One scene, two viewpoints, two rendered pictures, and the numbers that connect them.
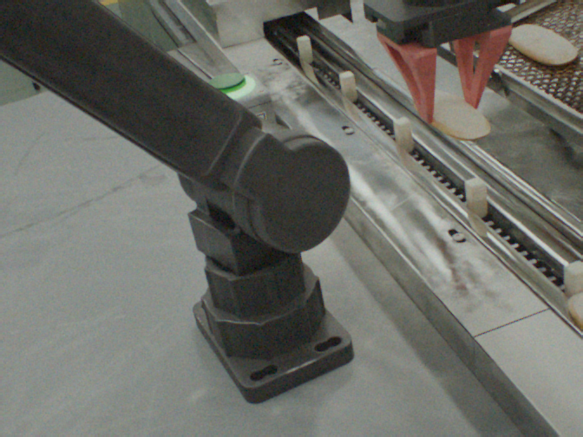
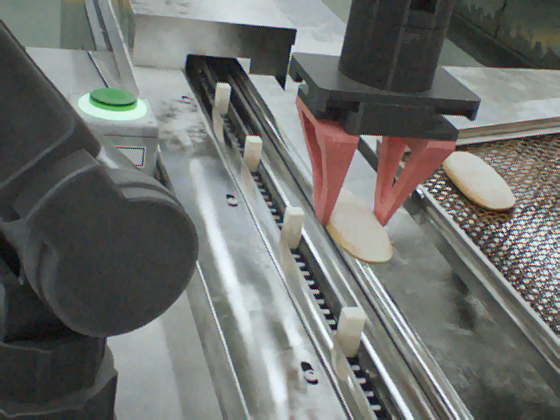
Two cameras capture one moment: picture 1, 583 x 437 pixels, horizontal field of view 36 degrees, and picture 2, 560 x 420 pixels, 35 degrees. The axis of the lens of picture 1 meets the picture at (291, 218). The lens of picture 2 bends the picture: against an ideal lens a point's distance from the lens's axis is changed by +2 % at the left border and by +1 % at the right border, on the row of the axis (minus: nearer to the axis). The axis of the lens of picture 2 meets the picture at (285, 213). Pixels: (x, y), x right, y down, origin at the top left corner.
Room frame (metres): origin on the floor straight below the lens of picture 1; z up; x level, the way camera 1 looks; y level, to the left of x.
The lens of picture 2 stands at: (0.15, -0.04, 1.17)
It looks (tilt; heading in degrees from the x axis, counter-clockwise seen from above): 26 degrees down; 353
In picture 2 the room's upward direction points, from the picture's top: 10 degrees clockwise
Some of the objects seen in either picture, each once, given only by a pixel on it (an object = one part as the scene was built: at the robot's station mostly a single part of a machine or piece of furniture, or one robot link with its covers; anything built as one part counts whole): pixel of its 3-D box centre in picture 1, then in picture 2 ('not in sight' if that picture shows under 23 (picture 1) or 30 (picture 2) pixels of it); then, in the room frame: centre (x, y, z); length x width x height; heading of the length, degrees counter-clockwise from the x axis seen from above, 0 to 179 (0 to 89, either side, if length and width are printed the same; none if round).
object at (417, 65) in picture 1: (437, 61); (355, 155); (0.65, -0.14, 0.97); 0.07 x 0.07 x 0.09; 13
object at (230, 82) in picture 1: (227, 87); (113, 104); (0.86, 0.04, 0.90); 0.04 x 0.04 x 0.02
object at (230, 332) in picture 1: (261, 296); (34, 373); (0.54, 0.03, 0.86); 0.12 x 0.09 x 0.08; 19
